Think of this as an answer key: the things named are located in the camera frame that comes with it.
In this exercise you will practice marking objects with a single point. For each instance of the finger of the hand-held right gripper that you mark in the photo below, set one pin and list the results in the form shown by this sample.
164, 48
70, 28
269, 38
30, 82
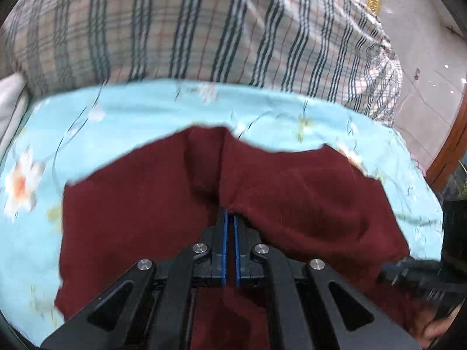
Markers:
412, 271

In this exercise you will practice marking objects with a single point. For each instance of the dark red knit sweater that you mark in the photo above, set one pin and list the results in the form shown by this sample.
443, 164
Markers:
146, 207

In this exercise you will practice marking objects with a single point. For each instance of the brown wooden furniture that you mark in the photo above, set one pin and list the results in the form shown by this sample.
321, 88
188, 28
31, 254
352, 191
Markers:
447, 153

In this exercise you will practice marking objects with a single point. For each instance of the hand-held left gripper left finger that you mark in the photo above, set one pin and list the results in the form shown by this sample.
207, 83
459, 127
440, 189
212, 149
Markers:
223, 248

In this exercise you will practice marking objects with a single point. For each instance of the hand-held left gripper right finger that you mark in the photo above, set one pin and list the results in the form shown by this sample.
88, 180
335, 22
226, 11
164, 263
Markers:
239, 251

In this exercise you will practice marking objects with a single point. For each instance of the beige plaid quilt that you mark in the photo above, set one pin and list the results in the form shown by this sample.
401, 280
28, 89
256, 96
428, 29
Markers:
182, 25

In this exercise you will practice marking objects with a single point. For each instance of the person's right hand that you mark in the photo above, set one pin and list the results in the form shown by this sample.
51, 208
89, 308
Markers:
437, 328

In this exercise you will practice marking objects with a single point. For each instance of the light blue floral bed sheet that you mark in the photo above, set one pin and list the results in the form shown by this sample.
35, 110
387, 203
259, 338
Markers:
120, 116

